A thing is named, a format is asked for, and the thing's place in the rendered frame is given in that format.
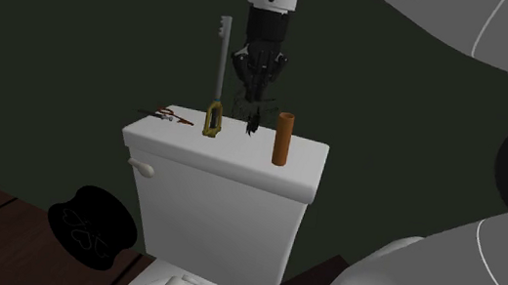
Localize black round bin with hearts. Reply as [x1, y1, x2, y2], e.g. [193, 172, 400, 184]
[41, 181, 143, 275]

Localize small black spiky object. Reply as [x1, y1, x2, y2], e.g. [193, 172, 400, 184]
[244, 104, 262, 138]

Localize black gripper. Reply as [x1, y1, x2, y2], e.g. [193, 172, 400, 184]
[227, 4, 295, 106]

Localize grey key-shaped sword, yellow handle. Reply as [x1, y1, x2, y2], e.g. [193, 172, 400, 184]
[201, 14, 235, 140]

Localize white toilet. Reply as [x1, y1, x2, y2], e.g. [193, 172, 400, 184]
[105, 100, 333, 285]

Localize red-handled scissors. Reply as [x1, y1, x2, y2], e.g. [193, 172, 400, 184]
[136, 103, 196, 127]

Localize orange cylinder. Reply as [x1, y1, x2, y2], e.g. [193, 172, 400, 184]
[270, 111, 297, 169]

